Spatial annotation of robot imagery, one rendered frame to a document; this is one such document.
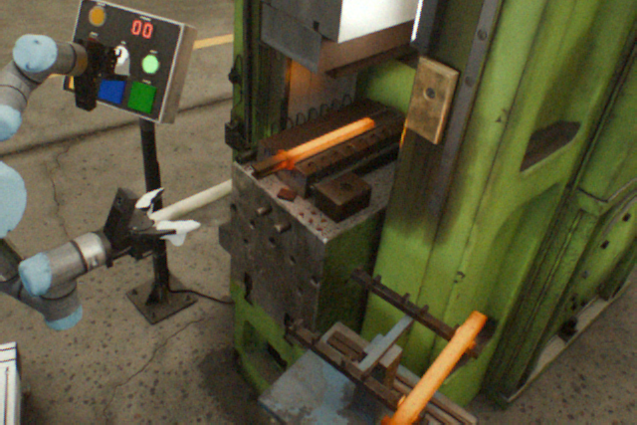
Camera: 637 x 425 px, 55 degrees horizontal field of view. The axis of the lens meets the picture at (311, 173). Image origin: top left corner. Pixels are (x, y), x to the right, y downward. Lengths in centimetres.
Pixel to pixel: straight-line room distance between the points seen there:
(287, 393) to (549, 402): 127
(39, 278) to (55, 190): 185
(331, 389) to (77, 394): 110
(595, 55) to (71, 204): 229
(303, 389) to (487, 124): 72
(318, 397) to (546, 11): 93
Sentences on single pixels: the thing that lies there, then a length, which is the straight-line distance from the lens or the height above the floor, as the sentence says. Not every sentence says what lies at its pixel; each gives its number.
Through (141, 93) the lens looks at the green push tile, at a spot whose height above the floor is 102.
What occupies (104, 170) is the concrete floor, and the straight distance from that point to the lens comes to 321.
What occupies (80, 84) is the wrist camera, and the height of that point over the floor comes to 115.
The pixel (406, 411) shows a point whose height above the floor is 95.
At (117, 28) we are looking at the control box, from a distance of 185.
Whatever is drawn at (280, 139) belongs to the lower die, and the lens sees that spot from 166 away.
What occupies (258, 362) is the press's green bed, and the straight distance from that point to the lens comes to 216.
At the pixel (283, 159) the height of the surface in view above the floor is 101.
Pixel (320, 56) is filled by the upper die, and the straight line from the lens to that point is 135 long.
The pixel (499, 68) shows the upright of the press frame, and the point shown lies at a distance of 124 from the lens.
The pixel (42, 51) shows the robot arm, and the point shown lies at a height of 130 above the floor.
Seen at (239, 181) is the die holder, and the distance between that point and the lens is 167.
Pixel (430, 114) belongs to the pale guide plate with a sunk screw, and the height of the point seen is 125.
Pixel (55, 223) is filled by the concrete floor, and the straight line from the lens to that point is 295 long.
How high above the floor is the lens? 191
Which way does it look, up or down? 37 degrees down
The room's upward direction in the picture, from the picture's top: 6 degrees clockwise
